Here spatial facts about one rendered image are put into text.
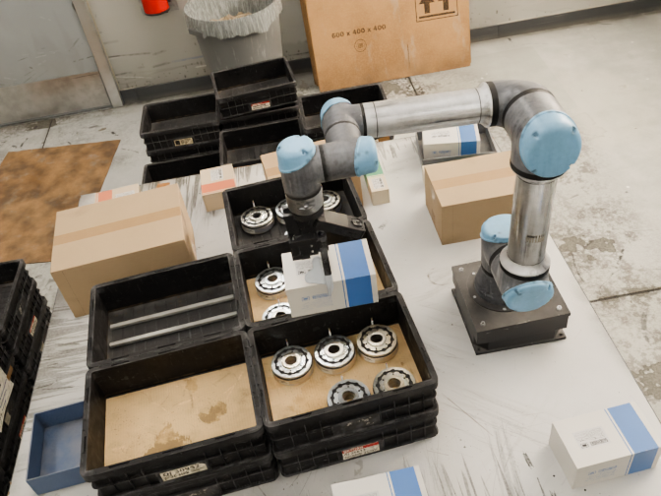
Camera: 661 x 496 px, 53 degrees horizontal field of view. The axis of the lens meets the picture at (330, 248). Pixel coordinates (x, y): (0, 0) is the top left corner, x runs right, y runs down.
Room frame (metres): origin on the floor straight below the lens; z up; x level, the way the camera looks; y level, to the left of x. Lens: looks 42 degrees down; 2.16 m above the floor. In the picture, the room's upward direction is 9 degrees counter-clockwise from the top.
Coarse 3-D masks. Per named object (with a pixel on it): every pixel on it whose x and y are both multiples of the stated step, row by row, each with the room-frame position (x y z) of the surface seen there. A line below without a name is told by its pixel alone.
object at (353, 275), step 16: (288, 256) 1.14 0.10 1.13; (336, 256) 1.11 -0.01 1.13; (352, 256) 1.10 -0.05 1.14; (368, 256) 1.09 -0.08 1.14; (288, 272) 1.08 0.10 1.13; (304, 272) 1.08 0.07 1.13; (336, 272) 1.06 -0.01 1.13; (352, 272) 1.05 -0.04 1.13; (368, 272) 1.04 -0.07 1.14; (288, 288) 1.03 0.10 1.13; (304, 288) 1.03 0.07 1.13; (320, 288) 1.03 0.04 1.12; (336, 288) 1.03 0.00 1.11; (352, 288) 1.03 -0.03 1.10; (368, 288) 1.03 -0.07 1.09; (304, 304) 1.03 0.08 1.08; (320, 304) 1.03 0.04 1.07; (336, 304) 1.03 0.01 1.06; (352, 304) 1.03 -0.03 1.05
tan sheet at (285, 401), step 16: (352, 336) 1.13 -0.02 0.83; (400, 336) 1.10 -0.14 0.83; (400, 352) 1.05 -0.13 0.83; (352, 368) 1.03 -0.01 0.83; (368, 368) 1.02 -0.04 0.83; (384, 368) 1.01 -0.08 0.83; (416, 368) 0.99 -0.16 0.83; (272, 384) 1.02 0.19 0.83; (304, 384) 1.00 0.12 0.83; (320, 384) 0.99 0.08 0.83; (368, 384) 0.97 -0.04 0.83; (272, 400) 0.97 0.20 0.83; (288, 400) 0.96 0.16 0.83; (304, 400) 0.96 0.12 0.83; (320, 400) 0.95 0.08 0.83; (272, 416) 0.92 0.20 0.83; (288, 416) 0.92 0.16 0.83
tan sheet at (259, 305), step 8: (376, 272) 1.35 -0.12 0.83; (248, 280) 1.40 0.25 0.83; (248, 288) 1.36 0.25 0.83; (384, 288) 1.28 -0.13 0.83; (256, 296) 1.33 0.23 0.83; (256, 304) 1.30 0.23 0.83; (264, 304) 1.29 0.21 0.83; (272, 304) 1.29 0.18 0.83; (256, 312) 1.27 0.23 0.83; (264, 312) 1.26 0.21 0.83; (256, 320) 1.24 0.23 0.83
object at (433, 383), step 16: (400, 304) 1.12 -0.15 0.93; (288, 320) 1.13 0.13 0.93; (416, 336) 1.01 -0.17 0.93; (256, 352) 1.04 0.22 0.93; (256, 368) 0.99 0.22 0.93; (432, 368) 0.91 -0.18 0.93; (256, 384) 0.95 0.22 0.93; (416, 384) 0.88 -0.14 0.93; (432, 384) 0.87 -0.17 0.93; (352, 400) 0.86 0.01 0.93; (368, 400) 0.86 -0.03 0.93; (384, 400) 0.86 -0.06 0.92; (304, 416) 0.84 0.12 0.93; (320, 416) 0.84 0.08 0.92; (272, 432) 0.83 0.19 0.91
